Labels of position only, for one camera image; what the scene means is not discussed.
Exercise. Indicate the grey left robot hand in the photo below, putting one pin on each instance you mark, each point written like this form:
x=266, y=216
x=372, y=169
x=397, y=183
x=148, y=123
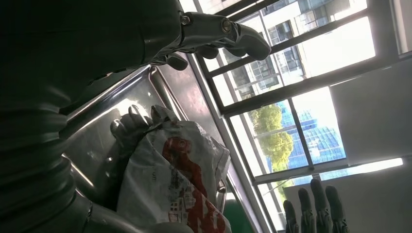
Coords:
x=80, y=38

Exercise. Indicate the grey red-print mailer package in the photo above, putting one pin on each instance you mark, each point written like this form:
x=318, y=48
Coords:
x=180, y=167

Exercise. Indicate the steel scale tray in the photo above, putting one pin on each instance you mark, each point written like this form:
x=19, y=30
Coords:
x=90, y=138

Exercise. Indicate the dark-framed window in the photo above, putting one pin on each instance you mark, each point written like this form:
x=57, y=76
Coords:
x=289, y=90

